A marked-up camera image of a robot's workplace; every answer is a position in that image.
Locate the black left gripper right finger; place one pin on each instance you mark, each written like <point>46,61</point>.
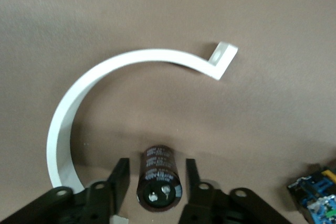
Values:
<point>195,192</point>

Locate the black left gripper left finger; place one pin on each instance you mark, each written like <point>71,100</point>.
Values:
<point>118,182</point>

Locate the dark brown cylindrical capacitor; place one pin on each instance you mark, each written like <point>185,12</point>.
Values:
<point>158,174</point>

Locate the blue circuit board module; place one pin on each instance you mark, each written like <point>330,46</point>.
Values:
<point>317,192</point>

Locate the white curved pipe bracket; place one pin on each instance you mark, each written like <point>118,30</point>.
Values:
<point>78,90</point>

